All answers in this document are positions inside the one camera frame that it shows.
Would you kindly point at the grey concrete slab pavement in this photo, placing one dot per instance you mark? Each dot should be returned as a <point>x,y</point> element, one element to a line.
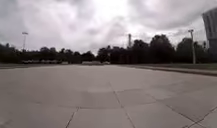
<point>96,83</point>

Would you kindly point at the row of parked vehicles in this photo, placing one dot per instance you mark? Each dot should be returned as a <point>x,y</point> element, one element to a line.
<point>62,62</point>

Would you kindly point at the row of dark trees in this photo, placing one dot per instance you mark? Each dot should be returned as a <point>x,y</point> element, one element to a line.
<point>146,50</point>

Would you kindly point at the tall grey building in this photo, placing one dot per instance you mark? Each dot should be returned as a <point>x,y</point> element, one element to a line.
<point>212,30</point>

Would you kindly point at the tall grey tower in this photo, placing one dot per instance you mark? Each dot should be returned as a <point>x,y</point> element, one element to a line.
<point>129,40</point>

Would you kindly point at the grass strip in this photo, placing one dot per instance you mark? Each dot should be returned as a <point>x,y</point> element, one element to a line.
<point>192,66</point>

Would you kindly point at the concrete kerb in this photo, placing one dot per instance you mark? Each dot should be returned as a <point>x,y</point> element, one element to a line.
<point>176,69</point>

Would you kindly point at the grey utility pole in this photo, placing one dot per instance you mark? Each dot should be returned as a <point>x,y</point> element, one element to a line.
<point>193,46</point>

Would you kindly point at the floodlight mast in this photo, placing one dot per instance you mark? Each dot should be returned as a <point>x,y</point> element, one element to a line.
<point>24,40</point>

